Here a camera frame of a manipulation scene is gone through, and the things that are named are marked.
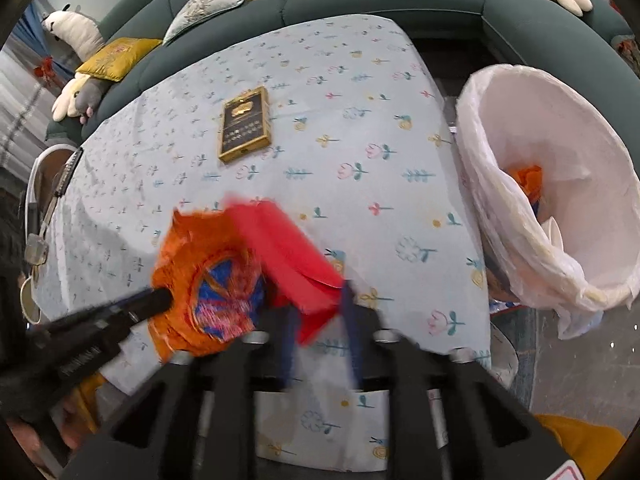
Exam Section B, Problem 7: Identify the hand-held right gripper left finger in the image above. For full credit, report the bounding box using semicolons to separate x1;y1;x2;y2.
60;305;301;480

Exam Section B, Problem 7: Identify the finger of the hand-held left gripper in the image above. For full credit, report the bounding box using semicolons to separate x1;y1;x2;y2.
32;287;174;378

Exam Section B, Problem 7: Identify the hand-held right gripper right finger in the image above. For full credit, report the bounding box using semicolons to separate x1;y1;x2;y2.
340;280;577;480

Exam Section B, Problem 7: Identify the orange wrapper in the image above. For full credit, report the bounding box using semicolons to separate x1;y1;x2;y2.
507;164;546;211
150;207;268;361

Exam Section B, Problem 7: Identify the red paper sheet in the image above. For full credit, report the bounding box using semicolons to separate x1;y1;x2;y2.
225;195;346;346

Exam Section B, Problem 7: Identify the trash bin with white bag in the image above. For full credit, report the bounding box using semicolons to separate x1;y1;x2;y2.
456;64;640;341

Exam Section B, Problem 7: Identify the yellow stool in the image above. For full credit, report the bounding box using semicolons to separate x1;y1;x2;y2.
65;375;103;441
535;412;628;480

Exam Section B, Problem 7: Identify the floral light blue tablecloth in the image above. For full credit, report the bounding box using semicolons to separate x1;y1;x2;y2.
37;16;493;461

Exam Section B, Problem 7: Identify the grey and white plush toy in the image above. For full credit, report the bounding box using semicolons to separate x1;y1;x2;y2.
51;72;108;123

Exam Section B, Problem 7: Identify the black and gold box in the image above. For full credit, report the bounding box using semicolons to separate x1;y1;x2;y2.
218;86;274;163

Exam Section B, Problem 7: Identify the yellow embroidered cushion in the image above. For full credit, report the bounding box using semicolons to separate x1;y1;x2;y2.
75;37;163;83

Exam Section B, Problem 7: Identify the red tassel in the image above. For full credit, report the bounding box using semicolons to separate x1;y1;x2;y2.
32;55;58;86

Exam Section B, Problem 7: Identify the pale embroidered cushion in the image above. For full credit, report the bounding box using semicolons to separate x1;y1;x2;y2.
162;0;257;46

